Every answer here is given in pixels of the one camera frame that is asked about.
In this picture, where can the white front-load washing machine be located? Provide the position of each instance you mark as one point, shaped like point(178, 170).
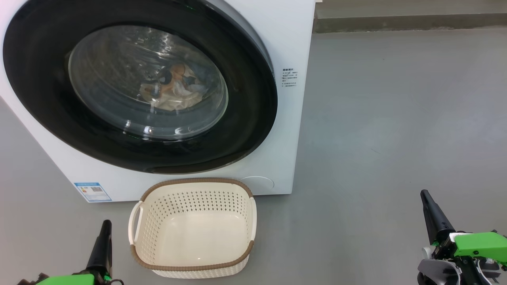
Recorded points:
point(285, 150)

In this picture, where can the round white filter cover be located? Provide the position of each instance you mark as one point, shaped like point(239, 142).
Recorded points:
point(261, 185)

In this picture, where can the black round glass washer door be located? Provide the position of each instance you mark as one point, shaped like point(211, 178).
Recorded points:
point(39, 79)

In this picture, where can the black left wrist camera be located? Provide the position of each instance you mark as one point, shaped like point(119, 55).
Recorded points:
point(31, 280)

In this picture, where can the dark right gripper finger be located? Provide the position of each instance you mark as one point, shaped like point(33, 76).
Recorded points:
point(435, 219)

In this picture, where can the blue bear print garment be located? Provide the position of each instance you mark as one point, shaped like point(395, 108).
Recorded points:
point(202, 81)

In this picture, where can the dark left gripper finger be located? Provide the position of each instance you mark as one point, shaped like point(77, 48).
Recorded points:
point(102, 253)

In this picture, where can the blue bear garment cream lining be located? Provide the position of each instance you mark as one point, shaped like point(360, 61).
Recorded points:
point(174, 97)

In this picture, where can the printed text label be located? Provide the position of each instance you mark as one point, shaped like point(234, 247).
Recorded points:
point(290, 78)

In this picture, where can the cream laundry basket brown rim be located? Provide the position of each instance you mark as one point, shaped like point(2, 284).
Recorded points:
point(194, 237)

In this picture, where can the grey skirting board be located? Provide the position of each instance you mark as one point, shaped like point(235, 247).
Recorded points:
point(396, 23)

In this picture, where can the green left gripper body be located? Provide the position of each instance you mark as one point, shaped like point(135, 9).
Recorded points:
point(75, 280)

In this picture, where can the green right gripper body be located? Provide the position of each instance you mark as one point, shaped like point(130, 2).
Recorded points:
point(477, 245)

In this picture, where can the steel washing machine drum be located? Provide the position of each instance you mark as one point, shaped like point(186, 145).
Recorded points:
point(119, 59)

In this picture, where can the blue energy label sticker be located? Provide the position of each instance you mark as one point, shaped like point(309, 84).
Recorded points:
point(92, 192)

